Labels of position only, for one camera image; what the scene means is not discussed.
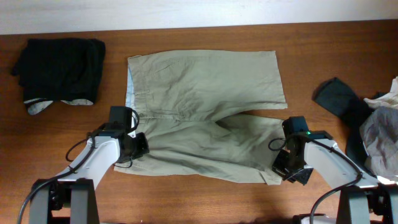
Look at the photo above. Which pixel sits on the khaki cargo shorts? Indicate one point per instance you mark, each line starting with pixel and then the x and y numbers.
pixel 195 108

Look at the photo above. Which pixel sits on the dark teal garment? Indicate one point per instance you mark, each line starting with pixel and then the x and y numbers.
pixel 339 99

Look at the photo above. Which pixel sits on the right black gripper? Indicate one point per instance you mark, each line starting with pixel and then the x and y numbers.
pixel 280 163

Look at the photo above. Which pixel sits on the grey brown garment pile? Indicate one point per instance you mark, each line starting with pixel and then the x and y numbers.
pixel 381 140

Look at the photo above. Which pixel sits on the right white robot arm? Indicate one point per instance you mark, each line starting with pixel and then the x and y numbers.
pixel 360 193

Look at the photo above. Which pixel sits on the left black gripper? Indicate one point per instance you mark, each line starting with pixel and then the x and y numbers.
pixel 140 145

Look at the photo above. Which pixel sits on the grey cloth under black garment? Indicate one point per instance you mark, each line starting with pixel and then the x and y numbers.
pixel 37 105

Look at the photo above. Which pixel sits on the folded black garment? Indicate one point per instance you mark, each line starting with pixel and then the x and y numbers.
pixel 60 69

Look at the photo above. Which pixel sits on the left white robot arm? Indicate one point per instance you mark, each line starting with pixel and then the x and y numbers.
pixel 70 197

